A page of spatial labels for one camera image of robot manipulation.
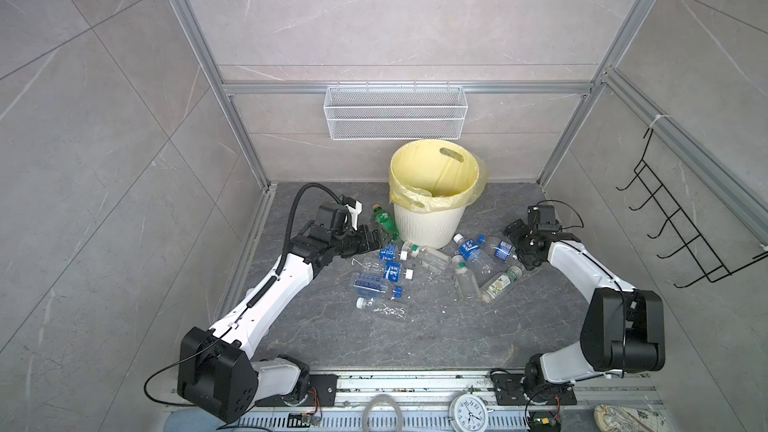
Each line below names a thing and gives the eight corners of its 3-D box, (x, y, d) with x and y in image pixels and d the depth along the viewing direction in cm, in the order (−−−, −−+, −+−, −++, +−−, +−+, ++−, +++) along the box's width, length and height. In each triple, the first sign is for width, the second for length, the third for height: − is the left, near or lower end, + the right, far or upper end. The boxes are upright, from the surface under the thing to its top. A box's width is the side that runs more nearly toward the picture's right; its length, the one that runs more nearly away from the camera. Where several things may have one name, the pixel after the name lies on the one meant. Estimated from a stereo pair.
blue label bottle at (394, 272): (380, 286, 94) (380, 277, 89) (381, 270, 97) (380, 261, 92) (412, 286, 94) (413, 277, 89) (411, 270, 97) (413, 261, 92)
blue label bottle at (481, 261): (485, 280, 92) (487, 275, 90) (448, 243, 101) (450, 238, 98) (497, 270, 94) (500, 265, 92) (460, 235, 103) (462, 230, 101)
